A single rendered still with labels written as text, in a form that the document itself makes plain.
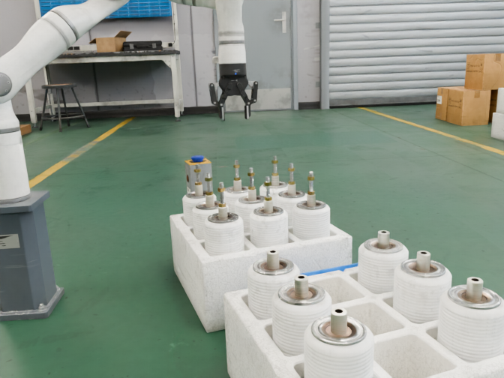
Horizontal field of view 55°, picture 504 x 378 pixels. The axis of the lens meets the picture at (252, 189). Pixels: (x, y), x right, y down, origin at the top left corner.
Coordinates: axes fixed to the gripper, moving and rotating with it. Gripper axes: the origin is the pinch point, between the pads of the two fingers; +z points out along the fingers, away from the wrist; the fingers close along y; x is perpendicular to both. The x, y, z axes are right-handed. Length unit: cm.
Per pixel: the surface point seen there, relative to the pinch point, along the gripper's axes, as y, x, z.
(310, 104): 190, 450, 41
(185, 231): -17.1, -10.9, 29.0
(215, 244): -11.8, -28.8, 26.9
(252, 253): -3.7, -31.6, 28.9
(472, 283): 19, -78, 19
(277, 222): 3.7, -28.2, 23.2
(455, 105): 251, 246, 30
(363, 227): 51, 22, 47
